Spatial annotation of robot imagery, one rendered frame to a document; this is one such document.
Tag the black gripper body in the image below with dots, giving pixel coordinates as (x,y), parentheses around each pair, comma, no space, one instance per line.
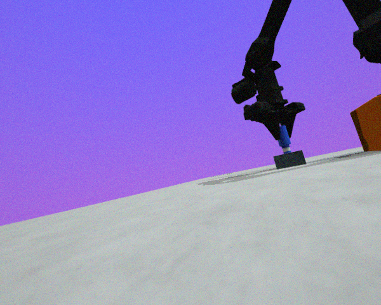
(271,100)

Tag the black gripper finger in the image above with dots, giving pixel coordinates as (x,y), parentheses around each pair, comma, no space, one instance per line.
(271,121)
(288,120)

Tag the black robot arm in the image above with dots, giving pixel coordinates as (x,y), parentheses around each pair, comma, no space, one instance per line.
(367,40)

